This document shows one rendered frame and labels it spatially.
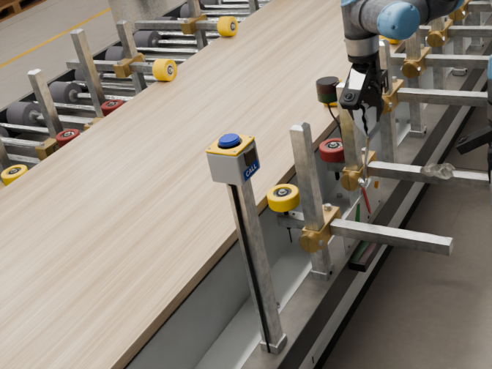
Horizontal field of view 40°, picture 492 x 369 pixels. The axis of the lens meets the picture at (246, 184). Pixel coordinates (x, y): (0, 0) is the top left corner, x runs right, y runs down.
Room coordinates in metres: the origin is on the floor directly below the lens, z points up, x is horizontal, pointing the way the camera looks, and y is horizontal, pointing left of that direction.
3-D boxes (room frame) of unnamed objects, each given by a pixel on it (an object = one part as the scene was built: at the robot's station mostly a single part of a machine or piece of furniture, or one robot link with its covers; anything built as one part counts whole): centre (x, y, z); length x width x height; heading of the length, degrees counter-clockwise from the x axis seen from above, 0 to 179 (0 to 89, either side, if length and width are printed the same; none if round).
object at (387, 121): (1.72, -0.44, 0.89); 0.03 x 0.03 x 0.48; 53
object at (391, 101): (1.74, -0.45, 0.95); 0.13 x 0.06 x 0.05; 143
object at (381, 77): (1.44, -0.33, 1.15); 0.09 x 0.08 x 0.12; 143
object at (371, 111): (1.43, -0.34, 1.05); 0.06 x 0.03 x 0.09; 143
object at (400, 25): (1.35, -0.38, 1.31); 0.11 x 0.11 x 0.08; 24
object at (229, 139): (1.11, 0.01, 1.22); 0.04 x 0.04 x 0.02
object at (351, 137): (1.52, -0.29, 0.88); 0.03 x 0.03 x 0.48; 53
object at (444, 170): (1.43, -0.48, 0.87); 0.09 x 0.07 x 0.02; 53
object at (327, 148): (1.60, -0.26, 0.85); 0.08 x 0.08 x 0.11
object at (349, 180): (1.54, -0.30, 0.85); 0.13 x 0.06 x 0.05; 143
